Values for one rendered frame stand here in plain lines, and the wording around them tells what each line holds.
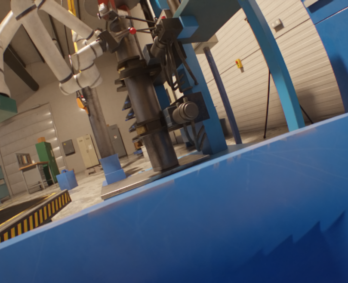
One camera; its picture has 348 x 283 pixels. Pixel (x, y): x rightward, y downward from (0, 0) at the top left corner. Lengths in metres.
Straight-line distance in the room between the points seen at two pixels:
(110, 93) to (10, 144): 7.14
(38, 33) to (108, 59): 12.60
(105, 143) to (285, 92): 2.34
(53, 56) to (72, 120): 11.48
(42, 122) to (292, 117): 12.62
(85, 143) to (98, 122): 8.89
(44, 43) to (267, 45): 1.04
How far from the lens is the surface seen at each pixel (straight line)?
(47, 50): 1.09
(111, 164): 2.76
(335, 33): 1.29
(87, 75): 1.11
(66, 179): 4.02
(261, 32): 0.99
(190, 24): 1.22
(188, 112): 1.14
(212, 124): 1.70
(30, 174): 7.27
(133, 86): 1.59
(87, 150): 11.67
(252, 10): 1.03
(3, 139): 13.91
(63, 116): 12.67
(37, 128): 12.97
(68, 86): 1.16
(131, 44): 1.71
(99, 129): 2.80
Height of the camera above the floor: 0.39
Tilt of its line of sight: 2 degrees down
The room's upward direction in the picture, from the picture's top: 18 degrees counter-clockwise
